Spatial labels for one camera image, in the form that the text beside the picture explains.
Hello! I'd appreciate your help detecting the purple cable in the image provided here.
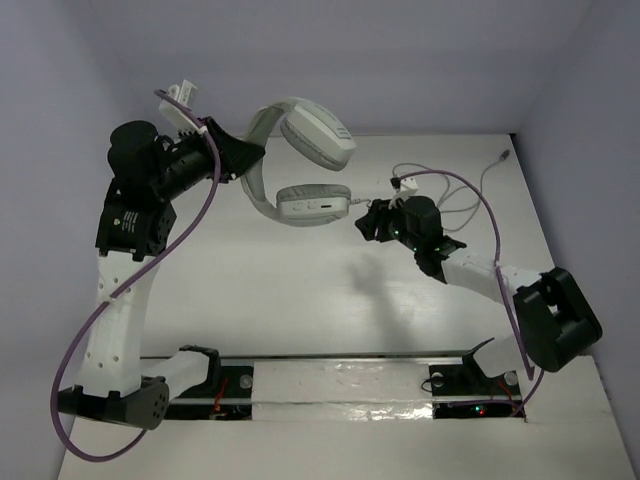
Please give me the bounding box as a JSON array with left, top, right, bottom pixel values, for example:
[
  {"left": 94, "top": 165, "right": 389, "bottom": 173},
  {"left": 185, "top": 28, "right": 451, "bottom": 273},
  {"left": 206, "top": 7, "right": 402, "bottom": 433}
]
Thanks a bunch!
[
  {"left": 51, "top": 89, "right": 221, "bottom": 460},
  {"left": 409, "top": 169, "right": 546, "bottom": 419}
]

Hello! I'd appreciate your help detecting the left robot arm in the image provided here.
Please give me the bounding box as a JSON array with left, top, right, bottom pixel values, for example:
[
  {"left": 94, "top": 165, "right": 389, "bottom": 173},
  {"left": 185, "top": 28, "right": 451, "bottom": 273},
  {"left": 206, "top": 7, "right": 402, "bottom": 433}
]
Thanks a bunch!
[{"left": 52, "top": 118, "right": 265, "bottom": 430}]

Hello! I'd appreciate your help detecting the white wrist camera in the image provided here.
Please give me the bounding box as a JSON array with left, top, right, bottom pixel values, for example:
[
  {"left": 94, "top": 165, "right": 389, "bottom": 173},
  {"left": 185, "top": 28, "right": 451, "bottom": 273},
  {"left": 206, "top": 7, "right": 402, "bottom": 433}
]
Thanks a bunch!
[
  {"left": 389, "top": 176, "right": 419, "bottom": 208},
  {"left": 155, "top": 79, "right": 204, "bottom": 135}
]

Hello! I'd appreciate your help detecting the grey headphone cable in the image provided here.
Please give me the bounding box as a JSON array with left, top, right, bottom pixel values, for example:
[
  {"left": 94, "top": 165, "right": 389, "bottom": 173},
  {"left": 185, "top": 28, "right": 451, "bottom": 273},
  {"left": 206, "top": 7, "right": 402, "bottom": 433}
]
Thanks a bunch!
[{"left": 349, "top": 148, "right": 511, "bottom": 232}]

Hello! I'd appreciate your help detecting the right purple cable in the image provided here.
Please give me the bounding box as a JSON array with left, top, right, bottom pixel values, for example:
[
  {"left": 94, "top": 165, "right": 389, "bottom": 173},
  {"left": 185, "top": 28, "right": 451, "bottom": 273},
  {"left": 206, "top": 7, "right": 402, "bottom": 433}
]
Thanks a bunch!
[{"left": 409, "top": 169, "right": 546, "bottom": 419}]

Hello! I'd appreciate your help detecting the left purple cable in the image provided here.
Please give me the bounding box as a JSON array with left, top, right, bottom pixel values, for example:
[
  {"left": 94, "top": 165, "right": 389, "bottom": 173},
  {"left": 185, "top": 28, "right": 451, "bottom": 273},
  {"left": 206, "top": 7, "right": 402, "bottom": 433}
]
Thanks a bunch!
[{"left": 51, "top": 89, "right": 221, "bottom": 460}]

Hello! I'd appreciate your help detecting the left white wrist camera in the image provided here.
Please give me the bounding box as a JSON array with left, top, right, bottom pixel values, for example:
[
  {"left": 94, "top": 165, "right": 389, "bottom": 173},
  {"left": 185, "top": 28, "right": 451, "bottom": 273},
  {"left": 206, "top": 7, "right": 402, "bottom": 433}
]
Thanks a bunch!
[{"left": 155, "top": 79, "right": 204, "bottom": 135}]

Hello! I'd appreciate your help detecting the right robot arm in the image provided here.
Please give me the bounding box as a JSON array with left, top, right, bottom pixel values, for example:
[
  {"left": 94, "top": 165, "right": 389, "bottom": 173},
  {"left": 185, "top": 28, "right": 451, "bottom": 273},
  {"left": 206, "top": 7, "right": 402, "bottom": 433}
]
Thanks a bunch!
[{"left": 355, "top": 196, "right": 603, "bottom": 373}]

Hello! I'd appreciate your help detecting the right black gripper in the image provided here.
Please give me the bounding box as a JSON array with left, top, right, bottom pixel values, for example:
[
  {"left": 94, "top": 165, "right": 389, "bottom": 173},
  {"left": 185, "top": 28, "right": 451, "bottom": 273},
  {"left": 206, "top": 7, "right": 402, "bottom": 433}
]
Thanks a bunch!
[{"left": 356, "top": 195, "right": 422, "bottom": 253}]

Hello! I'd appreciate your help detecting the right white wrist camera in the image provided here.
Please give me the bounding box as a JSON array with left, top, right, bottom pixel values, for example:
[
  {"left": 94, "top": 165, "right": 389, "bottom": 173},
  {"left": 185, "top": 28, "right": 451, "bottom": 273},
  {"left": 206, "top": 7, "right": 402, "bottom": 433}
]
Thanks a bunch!
[{"left": 389, "top": 176, "right": 419, "bottom": 208}]

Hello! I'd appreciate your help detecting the white over-ear headphones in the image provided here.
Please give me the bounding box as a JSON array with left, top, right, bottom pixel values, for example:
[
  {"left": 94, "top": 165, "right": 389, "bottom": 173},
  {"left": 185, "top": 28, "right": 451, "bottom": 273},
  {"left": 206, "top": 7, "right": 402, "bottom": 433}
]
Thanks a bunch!
[{"left": 241, "top": 97, "right": 356, "bottom": 227}]

